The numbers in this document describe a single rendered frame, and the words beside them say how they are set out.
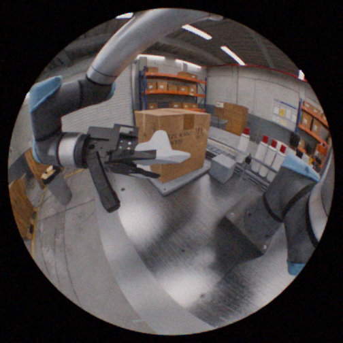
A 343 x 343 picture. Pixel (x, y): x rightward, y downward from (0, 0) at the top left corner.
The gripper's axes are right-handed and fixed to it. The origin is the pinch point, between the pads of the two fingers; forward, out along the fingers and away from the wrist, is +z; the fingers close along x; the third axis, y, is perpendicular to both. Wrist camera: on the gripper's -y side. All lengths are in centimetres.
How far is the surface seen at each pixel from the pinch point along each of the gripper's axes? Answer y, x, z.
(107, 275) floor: -90, 80, -34
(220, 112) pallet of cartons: 283, 133, 257
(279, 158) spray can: 7, -16, 48
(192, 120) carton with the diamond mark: 21.2, 2.9, 9.9
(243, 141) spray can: 20.8, -0.2, 40.5
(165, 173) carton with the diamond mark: 4.3, 17.8, 5.2
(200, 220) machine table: -13.2, 8.2, 14.1
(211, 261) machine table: -25.0, -0.7, 11.5
